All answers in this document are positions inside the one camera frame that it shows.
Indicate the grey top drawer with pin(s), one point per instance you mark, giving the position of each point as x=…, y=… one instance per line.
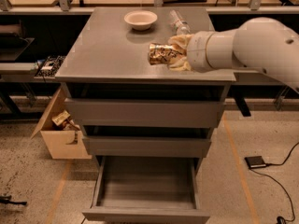
x=141, y=113

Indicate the black tool on floor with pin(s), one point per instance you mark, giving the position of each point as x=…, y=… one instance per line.
x=7, y=200

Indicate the clear plastic water bottle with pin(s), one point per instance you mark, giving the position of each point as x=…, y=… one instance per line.
x=180, y=26

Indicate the black foot pedal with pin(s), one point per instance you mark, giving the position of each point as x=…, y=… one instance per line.
x=255, y=162

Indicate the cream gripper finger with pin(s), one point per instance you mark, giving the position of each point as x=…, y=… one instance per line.
x=181, y=65
x=181, y=41

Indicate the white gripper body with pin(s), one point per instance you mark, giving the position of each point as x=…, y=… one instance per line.
x=196, y=51

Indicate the grey drawer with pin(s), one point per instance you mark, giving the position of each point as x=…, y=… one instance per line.
x=147, y=147
x=141, y=113
x=146, y=190

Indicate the grey drawer cabinet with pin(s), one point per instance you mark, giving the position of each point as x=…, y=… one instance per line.
x=109, y=61

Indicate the white paper bowl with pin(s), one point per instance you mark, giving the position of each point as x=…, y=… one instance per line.
x=140, y=20

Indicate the black patterned notebook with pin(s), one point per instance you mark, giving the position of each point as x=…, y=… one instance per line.
x=50, y=66

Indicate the grey middle drawer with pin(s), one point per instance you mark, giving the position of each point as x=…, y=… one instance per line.
x=147, y=147

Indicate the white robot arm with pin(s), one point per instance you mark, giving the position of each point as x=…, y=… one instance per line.
x=261, y=44

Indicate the cardboard box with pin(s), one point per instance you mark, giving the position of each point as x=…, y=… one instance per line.
x=62, y=143

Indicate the grey bottom drawer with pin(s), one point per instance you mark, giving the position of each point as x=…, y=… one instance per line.
x=146, y=190

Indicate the snack bag in box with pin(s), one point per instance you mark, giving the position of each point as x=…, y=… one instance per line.
x=60, y=118

